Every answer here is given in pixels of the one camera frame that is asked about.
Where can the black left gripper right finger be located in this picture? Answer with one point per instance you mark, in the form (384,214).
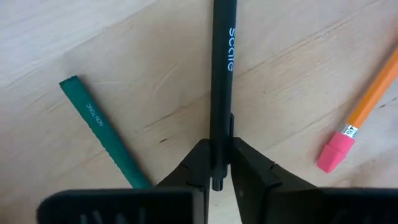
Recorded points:
(295,205)

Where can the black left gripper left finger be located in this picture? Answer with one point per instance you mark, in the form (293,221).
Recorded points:
(140,205)

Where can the black pen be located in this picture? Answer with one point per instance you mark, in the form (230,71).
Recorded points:
(222,93)

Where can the orange pencil pink cap eraser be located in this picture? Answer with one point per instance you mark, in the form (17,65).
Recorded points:
(373,96)

